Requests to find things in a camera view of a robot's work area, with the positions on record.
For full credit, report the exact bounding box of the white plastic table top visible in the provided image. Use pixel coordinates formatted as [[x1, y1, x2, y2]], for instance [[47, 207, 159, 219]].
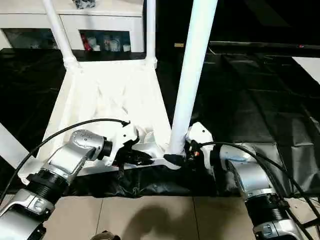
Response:
[[18, 56, 184, 185]]

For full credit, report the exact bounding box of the white plastic table leg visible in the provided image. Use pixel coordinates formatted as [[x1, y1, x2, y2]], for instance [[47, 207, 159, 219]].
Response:
[[166, 0, 219, 157], [0, 122, 30, 170], [144, 0, 158, 69], [42, 0, 81, 72]]

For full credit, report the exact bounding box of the black mat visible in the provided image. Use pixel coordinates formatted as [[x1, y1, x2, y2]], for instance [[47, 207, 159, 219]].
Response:
[[0, 47, 320, 200]]

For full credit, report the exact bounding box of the grey robot foot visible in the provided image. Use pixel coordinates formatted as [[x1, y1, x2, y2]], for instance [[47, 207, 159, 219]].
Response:
[[91, 230, 122, 240]]

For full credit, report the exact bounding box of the white flat board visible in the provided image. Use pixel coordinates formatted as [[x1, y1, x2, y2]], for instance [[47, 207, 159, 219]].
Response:
[[292, 56, 320, 85]]

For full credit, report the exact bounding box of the white cabinet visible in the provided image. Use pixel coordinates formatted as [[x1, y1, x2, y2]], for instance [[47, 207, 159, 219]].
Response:
[[0, 0, 146, 53]]

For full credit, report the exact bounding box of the grey object on cabinet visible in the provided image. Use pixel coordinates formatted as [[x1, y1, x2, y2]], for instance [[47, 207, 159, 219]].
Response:
[[72, 0, 97, 10]]

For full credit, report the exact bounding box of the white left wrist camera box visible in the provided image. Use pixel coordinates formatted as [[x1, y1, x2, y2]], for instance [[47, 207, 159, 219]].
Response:
[[102, 122, 141, 167]]

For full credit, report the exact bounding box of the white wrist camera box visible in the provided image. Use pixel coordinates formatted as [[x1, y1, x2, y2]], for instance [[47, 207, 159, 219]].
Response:
[[102, 122, 141, 167], [186, 121, 215, 174]]

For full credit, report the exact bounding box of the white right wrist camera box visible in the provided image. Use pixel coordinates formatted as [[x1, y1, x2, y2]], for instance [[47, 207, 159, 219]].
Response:
[[186, 121, 215, 174]]

